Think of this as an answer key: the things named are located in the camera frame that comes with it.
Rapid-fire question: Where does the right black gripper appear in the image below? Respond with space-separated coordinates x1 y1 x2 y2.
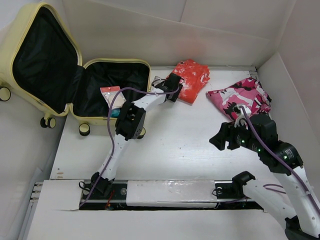
208 117 263 152

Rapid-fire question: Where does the orange white garment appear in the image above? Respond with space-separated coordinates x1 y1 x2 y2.
172 59 210 105

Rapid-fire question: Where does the pink camouflage garment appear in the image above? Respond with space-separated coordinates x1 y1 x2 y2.
206 77 272 121

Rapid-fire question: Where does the clear bag of cotton pads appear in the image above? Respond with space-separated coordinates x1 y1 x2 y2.
100 86 126 110

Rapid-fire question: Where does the blue pink cosmetic tube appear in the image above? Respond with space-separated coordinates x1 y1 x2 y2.
110 108 121 118

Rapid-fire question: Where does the yellow hard-shell suitcase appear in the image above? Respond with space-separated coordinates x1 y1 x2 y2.
0 2 151 136

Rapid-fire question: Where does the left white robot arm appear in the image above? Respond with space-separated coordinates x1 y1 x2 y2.
86 73 183 199

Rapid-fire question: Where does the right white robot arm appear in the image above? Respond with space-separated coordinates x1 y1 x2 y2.
209 114 320 240

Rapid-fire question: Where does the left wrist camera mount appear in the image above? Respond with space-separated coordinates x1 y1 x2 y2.
151 76 169 93

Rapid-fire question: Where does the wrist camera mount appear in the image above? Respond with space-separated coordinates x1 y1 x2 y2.
151 76 169 93
233 104 252 128

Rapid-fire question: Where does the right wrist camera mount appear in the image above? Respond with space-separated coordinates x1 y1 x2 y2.
233 104 252 128

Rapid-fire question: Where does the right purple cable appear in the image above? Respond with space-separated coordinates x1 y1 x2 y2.
239 106 320 213

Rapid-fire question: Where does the purple cable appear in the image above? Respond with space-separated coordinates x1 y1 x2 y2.
79 79 185 208
239 106 320 213

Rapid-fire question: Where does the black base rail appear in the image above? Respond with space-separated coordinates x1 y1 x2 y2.
79 180 262 211

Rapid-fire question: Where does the white foam block on rail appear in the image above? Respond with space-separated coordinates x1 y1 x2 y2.
126 180 218 208

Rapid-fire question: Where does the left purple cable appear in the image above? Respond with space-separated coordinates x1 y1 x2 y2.
79 79 185 208

